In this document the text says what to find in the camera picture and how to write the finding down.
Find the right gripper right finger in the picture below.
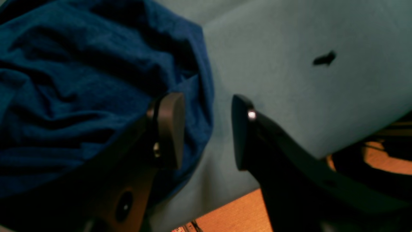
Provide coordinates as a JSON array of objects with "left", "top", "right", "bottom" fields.
[{"left": 231, "top": 94, "right": 411, "bottom": 232}]

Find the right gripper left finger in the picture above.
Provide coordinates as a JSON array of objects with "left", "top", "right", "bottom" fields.
[{"left": 1, "top": 92, "right": 185, "bottom": 232}]

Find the blue t-shirt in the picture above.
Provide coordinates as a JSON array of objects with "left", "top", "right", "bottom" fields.
[{"left": 0, "top": 0, "right": 214, "bottom": 205}]

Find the black screw top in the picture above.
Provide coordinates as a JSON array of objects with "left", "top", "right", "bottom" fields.
[{"left": 312, "top": 50, "right": 336, "bottom": 66}]

